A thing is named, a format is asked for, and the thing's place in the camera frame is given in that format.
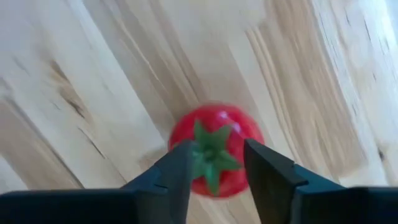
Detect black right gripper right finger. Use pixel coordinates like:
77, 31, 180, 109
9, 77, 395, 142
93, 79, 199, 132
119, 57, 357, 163
244, 139, 398, 224

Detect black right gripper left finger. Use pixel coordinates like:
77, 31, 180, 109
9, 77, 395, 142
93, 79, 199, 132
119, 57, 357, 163
0, 140, 194, 224

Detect red plastic tomato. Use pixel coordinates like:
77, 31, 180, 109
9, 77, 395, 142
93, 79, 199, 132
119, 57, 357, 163
167, 102, 266, 200

